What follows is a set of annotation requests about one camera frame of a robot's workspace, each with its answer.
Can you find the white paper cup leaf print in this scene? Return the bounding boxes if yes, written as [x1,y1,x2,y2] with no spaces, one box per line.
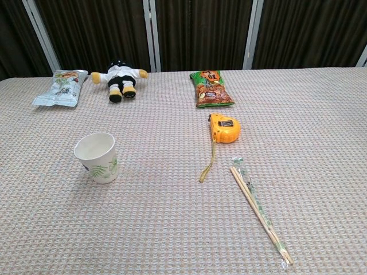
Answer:
[73,132,120,184]

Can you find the orange tape measure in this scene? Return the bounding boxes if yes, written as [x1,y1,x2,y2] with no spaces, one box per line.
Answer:
[199,113,241,183]

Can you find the green peanut snack bag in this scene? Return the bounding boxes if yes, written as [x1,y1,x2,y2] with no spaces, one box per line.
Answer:
[189,69,234,109]

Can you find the clear plastic chopstick wrapper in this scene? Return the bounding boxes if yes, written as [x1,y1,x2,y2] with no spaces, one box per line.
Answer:
[231,156,290,270]

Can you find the beige waffle tablecloth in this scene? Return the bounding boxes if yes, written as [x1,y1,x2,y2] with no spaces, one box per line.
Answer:
[0,67,367,275]

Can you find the black white plush toy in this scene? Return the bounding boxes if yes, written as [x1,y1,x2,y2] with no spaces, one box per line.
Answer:
[91,59,149,103]

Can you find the wooden chopstick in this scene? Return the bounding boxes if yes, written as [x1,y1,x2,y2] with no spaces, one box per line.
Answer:
[232,167,294,265]
[229,167,291,265]

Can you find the dark brown curtain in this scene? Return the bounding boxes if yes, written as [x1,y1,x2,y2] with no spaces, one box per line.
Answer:
[0,0,367,82]

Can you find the silver snack bag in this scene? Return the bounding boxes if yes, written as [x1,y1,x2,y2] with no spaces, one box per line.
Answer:
[32,69,89,108]

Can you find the grey screen frame post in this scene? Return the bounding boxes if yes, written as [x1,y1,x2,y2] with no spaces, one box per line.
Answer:
[354,45,367,68]
[142,0,162,73]
[22,0,61,74]
[242,0,264,70]

